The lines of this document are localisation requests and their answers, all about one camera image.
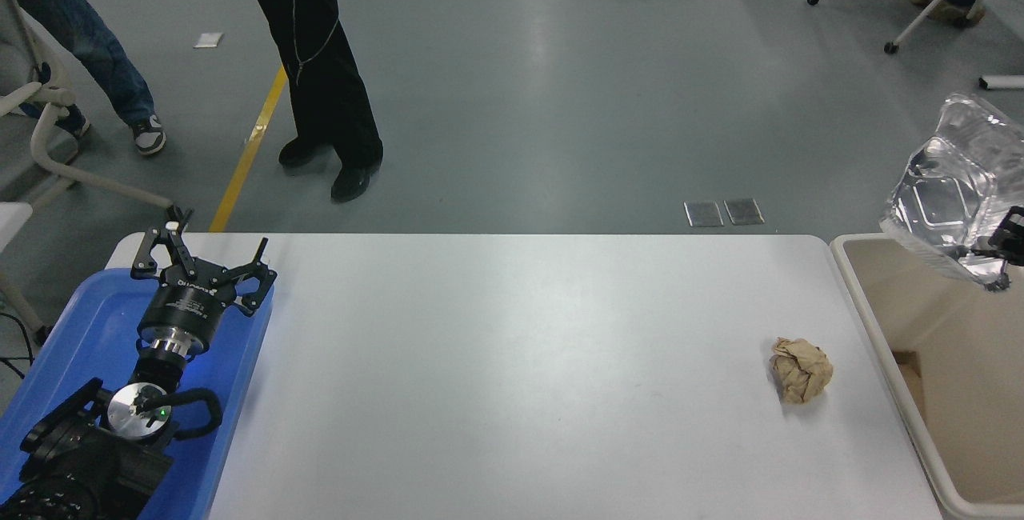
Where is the white office chair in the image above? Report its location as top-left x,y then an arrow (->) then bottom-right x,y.
0,0 -> 176,221

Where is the crumpled tan paper ball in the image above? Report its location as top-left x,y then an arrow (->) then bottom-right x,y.
770,337 -> 834,406

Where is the silver foil tray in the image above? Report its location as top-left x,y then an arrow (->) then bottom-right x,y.
880,93 -> 1024,293

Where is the blue plastic tray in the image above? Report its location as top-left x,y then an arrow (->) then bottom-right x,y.
0,268 -> 275,520

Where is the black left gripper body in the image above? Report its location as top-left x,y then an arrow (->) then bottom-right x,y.
137,266 -> 241,346

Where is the large pale bin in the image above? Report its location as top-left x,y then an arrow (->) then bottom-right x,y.
830,232 -> 1024,520

